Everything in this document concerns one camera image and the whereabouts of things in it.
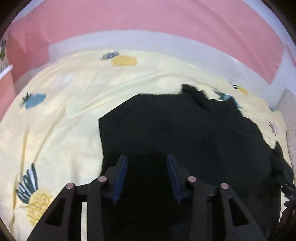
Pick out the black large coat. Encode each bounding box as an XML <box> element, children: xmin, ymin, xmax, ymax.
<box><xmin>99</xmin><ymin>85</ymin><xmax>293</xmax><ymax>240</ymax></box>

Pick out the pink speckled pillow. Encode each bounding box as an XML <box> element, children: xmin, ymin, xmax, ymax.
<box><xmin>287</xmin><ymin>126</ymin><xmax>296</xmax><ymax>169</ymax></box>

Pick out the yellow pineapple print bedsheet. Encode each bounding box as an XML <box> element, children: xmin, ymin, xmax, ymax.
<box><xmin>1</xmin><ymin>50</ymin><xmax>290</xmax><ymax>240</ymax></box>

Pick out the white bed headboard panel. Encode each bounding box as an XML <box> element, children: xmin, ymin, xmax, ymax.
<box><xmin>48</xmin><ymin>30</ymin><xmax>272</xmax><ymax>95</ymax></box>

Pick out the pineapple print hanging cloth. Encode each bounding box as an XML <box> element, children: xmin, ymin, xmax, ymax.
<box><xmin>0</xmin><ymin>37</ymin><xmax>13</xmax><ymax>78</ymax></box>

